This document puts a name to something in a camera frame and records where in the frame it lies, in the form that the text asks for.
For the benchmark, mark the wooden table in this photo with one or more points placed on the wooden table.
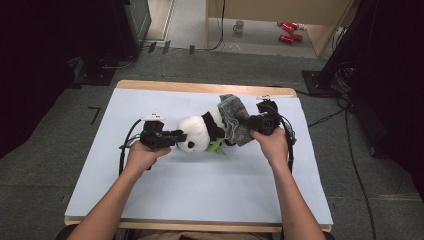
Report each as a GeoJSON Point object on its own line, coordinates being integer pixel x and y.
{"type": "Point", "coordinates": [200, 87]}

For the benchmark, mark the black curtain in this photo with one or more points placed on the black curtain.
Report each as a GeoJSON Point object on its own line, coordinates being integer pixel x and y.
{"type": "Point", "coordinates": [396, 83]}
{"type": "Point", "coordinates": [30, 66]}

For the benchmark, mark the dark cabinet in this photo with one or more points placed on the dark cabinet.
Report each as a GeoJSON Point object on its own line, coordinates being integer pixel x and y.
{"type": "Point", "coordinates": [133, 23]}

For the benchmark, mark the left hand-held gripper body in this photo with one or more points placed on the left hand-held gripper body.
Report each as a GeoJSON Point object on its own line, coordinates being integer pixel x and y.
{"type": "Point", "coordinates": [154, 138]}

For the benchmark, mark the black stand with base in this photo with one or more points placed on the black stand with base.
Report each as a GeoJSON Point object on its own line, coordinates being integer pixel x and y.
{"type": "Point", "coordinates": [336, 60]}

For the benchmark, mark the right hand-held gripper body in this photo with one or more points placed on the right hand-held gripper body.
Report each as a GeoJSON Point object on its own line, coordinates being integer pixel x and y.
{"type": "Point", "coordinates": [269, 121]}

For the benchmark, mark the black stand base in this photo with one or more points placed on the black stand base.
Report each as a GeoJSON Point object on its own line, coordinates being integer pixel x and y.
{"type": "Point", "coordinates": [95, 75]}

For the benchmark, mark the beige mug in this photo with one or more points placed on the beige mug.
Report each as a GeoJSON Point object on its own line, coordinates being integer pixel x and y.
{"type": "Point", "coordinates": [238, 26]}

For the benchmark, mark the person's right hand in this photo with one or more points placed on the person's right hand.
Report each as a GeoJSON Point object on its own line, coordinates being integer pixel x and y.
{"type": "Point", "coordinates": [274, 148]}

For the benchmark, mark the grey cloth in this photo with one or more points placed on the grey cloth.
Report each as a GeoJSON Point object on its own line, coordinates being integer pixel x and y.
{"type": "Point", "coordinates": [236, 118]}

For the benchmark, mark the panda plush toy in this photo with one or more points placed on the panda plush toy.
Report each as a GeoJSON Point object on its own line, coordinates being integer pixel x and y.
{"type": "Point", "coordinates": [196, 131]}

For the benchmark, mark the red can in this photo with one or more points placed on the red can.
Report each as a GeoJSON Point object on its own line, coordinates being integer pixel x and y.
{"type": "Point", "coordinates": [287, 28]}
{"type": "Point", "coordinates": [295, 25]}
{"type": "Point", "coordinates": [286, 38]}

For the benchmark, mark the light wooden cabinet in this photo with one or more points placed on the light wooden cabinet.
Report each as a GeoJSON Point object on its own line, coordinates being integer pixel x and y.
{"type": "Point", "coordinates": [266, 8]}

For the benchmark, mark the light blue table mat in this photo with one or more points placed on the light blue table mat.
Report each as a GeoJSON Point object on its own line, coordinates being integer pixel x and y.
{"type": "Point", "coordinates": [200, 186]}

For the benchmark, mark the person's left hand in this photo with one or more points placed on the person's left hand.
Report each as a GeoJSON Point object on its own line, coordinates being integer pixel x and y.
{"type": "Point", "coordinates": [141, 160]}

